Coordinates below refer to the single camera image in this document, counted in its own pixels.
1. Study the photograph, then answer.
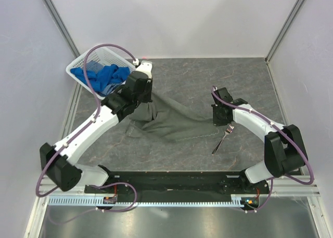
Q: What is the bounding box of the aluminium frame post right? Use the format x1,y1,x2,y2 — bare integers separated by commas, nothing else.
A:
264,0,306,64

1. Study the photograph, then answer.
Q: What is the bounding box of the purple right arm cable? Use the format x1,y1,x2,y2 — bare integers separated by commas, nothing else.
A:
210,86,315,215

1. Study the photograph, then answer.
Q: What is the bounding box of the white plastic basket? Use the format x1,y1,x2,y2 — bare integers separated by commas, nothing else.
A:
66,47,139,100

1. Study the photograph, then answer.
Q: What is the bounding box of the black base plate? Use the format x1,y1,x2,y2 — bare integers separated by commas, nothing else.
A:
84,170,270,200

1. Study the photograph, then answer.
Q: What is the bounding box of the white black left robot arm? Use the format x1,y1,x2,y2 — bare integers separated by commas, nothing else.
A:
40,71,152,193

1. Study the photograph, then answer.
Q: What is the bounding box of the aluminium frame post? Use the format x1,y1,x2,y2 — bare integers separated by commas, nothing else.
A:
264,0,306,64
42,0,80,58

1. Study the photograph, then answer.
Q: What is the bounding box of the grey green napkin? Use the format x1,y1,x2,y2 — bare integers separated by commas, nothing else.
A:
126,92,221,142

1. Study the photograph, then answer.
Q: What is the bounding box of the blue towel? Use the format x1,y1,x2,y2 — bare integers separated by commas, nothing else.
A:
86,64,131,95

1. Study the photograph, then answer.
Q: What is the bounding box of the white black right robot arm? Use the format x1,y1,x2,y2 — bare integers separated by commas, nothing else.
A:
211,86,310,193

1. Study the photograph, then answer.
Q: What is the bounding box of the aluminium frame post left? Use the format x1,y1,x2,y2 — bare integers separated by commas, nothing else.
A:
42,0,80,58

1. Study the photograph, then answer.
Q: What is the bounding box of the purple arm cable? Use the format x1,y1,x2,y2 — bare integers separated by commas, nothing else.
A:
210,86,315,215
35,43,140,224

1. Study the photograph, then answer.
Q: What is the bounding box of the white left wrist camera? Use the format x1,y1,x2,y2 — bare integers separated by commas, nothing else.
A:
135,60,152,77

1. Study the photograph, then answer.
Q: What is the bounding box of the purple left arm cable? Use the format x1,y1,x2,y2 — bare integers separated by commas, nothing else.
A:
35,43,140,224

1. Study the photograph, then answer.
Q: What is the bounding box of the grey slotted cable duct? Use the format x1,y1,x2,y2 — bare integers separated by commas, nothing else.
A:
48,195,244,207

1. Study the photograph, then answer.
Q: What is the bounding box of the silver fork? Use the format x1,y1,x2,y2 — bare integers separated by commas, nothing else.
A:
211,125,234,155

